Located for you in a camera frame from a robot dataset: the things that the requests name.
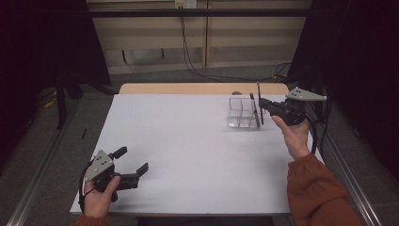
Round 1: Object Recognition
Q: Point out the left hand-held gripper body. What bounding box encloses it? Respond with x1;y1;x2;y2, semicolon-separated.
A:
84;149;140;202

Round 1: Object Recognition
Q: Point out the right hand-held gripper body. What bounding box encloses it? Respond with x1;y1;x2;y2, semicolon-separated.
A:
271;87;327;127

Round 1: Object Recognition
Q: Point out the thin black cosmetic pencil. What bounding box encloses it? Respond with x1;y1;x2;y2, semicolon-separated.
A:
256;81;264;126

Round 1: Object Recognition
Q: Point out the black handled makeup brush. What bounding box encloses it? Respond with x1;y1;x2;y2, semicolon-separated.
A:
249;91;261;128

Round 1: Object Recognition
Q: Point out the clear acrylic organizer box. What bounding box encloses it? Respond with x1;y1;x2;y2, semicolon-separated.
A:
227;96;263;129

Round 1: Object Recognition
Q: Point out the person's right hand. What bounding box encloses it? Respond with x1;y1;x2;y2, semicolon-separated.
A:
271;114;312;161

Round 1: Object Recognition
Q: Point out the person's left hand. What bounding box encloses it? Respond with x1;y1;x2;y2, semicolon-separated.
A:
82;175;122;218

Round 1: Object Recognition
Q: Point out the white table cover sheet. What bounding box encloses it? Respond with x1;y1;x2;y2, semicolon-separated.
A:
69;93;325;217

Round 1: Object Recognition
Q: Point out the black metal stand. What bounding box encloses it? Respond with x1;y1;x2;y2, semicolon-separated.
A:
55;71;69;130

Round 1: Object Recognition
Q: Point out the black curtain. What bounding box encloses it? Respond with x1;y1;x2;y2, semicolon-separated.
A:
287;0;399;183
0;0;111;166

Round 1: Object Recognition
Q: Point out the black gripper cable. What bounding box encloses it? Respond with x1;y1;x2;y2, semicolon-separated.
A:
77;160;96;215
304;112;331;155

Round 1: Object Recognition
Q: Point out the aluminium floor rail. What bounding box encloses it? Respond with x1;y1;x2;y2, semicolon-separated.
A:
6;93;81;226
309;103;383;226

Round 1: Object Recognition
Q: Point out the yellow cable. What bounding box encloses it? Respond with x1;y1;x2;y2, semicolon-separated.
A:
42;89;59;109

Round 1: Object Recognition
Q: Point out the black power cable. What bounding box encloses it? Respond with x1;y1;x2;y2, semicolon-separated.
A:
179;7;283;83
179;7;293;83

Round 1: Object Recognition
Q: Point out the white wall socket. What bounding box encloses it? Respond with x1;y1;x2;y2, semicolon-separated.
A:
174;0;198;9

